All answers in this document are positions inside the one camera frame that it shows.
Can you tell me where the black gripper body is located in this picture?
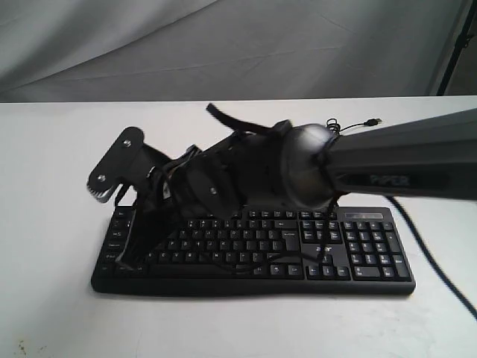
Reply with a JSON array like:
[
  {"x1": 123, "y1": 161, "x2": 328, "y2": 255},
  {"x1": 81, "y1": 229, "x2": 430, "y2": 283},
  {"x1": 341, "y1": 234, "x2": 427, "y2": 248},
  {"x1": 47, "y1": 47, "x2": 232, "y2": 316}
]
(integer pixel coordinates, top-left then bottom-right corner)
[{"x1": 126, "y1": 163, "x2": 190, "y2": 254}]

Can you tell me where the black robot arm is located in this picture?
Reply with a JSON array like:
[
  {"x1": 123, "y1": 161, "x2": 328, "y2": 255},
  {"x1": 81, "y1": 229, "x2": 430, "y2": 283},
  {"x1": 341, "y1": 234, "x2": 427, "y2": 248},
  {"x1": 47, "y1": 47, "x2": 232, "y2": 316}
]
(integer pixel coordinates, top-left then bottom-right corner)
[{"x1": 118, "y1": 104, "x2": 476, "y2": 269}]

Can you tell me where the black acer keyboard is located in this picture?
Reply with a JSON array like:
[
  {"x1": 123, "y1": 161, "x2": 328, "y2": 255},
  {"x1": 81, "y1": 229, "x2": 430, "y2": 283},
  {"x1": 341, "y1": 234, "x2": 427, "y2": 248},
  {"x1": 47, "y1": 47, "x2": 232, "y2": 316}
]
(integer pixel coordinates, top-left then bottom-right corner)
[{"x1": 91, "y1": 206, "x2": 416, "y2": 297}]

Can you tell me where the grey backdrop cloth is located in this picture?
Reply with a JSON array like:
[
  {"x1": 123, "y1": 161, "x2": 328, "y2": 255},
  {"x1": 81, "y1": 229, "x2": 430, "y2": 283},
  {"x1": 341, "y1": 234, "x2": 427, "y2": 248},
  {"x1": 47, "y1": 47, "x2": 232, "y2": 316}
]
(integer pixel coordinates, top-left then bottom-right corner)
[{"x1": 1, "y1": 1, "x2": 471, "y2": 102}]

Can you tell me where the black tripod stand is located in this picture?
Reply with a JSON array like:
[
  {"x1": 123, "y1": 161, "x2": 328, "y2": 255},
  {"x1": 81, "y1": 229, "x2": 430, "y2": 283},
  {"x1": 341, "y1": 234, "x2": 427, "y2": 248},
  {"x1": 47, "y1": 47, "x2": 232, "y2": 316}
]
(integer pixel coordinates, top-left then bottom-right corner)
[{"x1": 436, "y1": 1, "x2": 476, "y2": 95}]

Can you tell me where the black USB cable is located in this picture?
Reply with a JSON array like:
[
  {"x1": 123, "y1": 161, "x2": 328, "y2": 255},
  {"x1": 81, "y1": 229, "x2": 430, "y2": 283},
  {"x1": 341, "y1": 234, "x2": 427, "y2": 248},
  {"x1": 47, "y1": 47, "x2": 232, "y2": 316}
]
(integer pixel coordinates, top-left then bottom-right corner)
[{"x1": 326, "y1": 117, "x2": 383, "y2": 135}]

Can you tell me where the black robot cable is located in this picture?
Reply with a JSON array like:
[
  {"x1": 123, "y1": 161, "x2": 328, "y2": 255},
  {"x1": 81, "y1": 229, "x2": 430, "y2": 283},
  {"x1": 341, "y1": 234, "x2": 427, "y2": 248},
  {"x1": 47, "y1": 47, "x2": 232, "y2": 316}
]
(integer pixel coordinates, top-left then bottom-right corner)
[{"x1": 387, "y1": 195, "x2": 477, "y2": 318}]

